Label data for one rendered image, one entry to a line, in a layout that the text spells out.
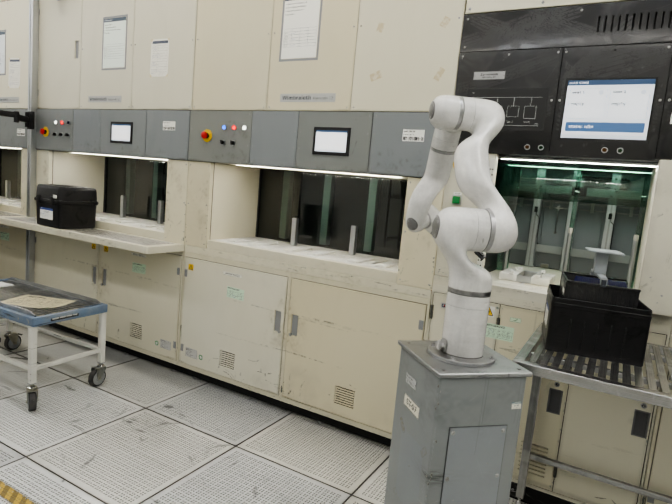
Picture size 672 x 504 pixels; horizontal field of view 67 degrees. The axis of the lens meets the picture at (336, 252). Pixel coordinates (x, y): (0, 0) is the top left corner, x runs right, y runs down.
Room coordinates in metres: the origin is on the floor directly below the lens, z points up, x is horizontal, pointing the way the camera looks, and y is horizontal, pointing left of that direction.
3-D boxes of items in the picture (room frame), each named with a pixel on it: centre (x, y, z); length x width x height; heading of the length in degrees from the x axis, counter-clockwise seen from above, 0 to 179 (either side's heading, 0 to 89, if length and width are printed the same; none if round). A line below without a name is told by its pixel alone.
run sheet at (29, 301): (2.63, 1.55, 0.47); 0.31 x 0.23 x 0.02; 82
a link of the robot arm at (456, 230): (1.42, -0.35, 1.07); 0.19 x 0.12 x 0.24; 97
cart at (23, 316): (2.74, 1.70, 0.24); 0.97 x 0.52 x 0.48; 64
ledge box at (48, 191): (3.24, 1.74, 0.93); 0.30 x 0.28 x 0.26; 58
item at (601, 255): (1.64, -0.86, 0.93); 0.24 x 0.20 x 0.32; 161
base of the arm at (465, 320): (1.42, -0.39, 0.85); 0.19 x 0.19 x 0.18
